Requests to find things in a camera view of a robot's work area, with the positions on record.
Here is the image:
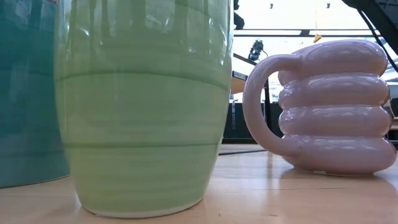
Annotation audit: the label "black cable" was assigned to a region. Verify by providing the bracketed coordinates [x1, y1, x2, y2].
[218, 149, 268, 156]

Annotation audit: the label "light green mug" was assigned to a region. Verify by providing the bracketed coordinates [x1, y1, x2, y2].
[53, 0, 234, 218]

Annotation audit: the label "black cabinet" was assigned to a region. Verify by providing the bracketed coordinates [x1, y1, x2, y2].
[222, 101, 284, 141]

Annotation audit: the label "lilac ribbed bubble mug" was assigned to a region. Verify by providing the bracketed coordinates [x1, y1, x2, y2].
[242, 39, 398, 177]

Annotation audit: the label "teal mug white interior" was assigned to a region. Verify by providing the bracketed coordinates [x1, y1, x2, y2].
[0, 0, 71, 189]

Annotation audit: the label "black horizontal beam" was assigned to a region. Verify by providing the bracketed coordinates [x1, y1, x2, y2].
[233, 28, 382, 38]

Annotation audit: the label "black camera on stand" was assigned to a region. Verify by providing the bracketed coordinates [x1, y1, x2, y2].
[248, 39, 269, 63]

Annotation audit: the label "wooden desk black legs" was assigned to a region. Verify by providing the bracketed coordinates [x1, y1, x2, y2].
[229, 52, 276, 135]

